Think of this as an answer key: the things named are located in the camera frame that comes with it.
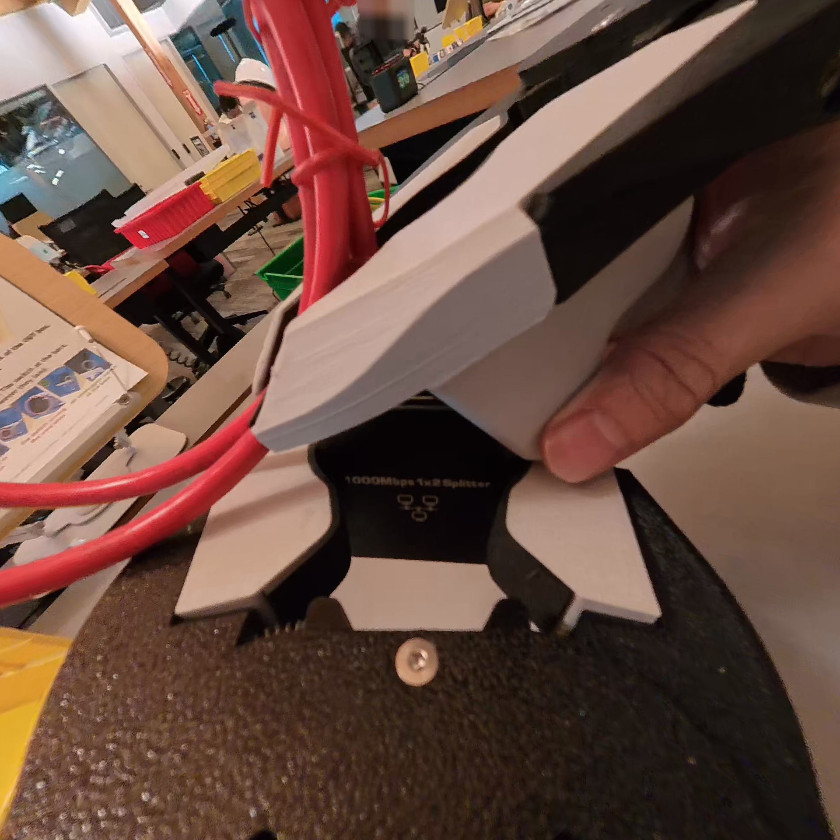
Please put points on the wooden edged long table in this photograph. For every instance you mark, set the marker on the wooden edged long table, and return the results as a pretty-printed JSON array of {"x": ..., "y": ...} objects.
[{"x": 433, "y": 105}]

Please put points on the person's right hand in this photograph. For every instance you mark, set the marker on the person's right hand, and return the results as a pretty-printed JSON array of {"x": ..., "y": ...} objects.
[{"x": 722, "y": 289}]

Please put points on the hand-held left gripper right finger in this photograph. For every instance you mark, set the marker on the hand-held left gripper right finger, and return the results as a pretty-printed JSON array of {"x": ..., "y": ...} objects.
[{"x": 590, "y": 551}]

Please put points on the red plastic bin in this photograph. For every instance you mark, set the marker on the red plastic bin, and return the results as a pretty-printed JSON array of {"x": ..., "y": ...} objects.
[{"x": 170, "y": 216}]

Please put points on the white stand base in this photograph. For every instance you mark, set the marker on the white stand base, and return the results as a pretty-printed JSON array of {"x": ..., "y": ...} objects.
[{"x": 151, "y": 439}]

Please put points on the green plastic bin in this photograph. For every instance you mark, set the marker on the green plastic bin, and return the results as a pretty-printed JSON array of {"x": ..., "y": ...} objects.
[{"x": 282, "y": 272}]

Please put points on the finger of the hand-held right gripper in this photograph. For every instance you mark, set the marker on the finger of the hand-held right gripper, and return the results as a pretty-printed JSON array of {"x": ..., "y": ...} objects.
[
  {"x": 266, "y": 358},
  {"x": 426, "y": 315}
]

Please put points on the black box device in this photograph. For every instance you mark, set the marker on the black box device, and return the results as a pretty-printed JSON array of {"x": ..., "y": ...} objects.
[{"x": 394, "y": 85}]

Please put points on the black ethernet splitter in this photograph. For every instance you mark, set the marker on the black ethernet splitter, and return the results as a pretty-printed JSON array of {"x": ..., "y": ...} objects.
[{"x": 420, "y": 525}]

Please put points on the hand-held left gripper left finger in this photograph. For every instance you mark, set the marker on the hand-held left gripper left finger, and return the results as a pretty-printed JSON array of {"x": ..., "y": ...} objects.
[{"x": 275, "y": 525}]

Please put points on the yellow plastic bin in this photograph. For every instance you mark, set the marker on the yellow plastic bin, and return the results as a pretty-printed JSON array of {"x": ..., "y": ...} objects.
[{"x": 26, "y": 689}]

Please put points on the printed instruction sheet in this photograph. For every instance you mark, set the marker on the printed instruction sheet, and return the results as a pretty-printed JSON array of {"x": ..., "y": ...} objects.
[{"x": 39, "y": 394}]

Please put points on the wooden clipboard board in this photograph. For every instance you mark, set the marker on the wooden clipboard board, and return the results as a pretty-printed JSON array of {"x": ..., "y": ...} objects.
[{"x": 131, "y": 334}]

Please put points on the stack of yellow bins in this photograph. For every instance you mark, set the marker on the stack of yellow bins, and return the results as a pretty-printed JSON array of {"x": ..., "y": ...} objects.
[{"x": 229, "y": 174}]

